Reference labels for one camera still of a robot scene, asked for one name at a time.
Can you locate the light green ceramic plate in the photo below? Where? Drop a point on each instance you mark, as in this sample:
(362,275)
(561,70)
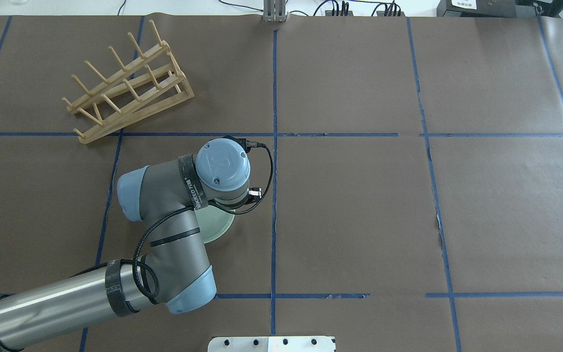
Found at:
(213,223)

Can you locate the black usb hub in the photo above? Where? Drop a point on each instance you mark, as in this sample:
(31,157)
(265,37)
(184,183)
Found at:
(339,9)
(391,9)

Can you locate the grey aluminium frame post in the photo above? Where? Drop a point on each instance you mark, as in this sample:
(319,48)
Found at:
(274,11)

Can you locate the wooden dish rack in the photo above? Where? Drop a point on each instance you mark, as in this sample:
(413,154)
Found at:
(150,84)

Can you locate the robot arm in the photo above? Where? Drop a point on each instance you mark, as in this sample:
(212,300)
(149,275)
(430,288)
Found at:
(169,265)

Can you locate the black usb hub left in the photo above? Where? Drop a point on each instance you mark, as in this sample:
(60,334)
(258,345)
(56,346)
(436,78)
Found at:
(339,9)

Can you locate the white pedestal base plate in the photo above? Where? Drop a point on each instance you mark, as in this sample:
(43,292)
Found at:
(273,344)

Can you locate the black usb hub right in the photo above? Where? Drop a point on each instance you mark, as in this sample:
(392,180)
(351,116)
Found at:
(391,9)

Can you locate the black equipment box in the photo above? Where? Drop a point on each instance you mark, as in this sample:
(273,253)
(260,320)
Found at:
(499,8)

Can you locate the brown paper table cover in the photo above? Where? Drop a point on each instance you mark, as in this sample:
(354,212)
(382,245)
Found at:
(418,198)

